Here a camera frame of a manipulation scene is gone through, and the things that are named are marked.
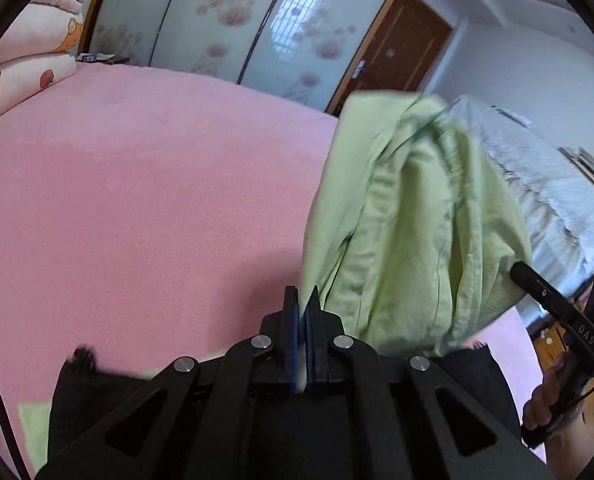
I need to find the pink bed blanket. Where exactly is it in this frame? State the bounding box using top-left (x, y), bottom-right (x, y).
top-left (0, 62), bottom-right (548, 480)

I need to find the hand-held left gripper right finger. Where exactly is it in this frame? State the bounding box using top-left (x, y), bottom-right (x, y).
top-left (304, 285), bottom-right (558, 480)

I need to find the brown wooden door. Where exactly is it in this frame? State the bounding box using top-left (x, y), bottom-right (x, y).
top-left (327, 0), bottom-right (452, 116)

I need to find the person's right hand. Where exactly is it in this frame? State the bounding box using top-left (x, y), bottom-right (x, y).
top-left (522, 354), bottom-right (572, 431)

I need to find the floral sliding door wardrobe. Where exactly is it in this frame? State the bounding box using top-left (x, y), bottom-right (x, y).
top-left (77, 0), bottom-right (412, 113)

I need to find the green and black jacket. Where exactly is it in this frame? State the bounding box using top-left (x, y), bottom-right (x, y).
top-left (17, 89), bottom-right (535, 480)

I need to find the wooden drawer cabinet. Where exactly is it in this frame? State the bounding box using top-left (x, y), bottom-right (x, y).
top-left (532, 305), bottom-right (594, 451)

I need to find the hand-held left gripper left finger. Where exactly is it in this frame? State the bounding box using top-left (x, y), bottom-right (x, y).
top-left (34, 285), bottom-right (300, 480)

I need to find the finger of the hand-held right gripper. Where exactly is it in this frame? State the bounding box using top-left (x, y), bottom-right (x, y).
top-left (509, 261), bottom-right (585, 326)

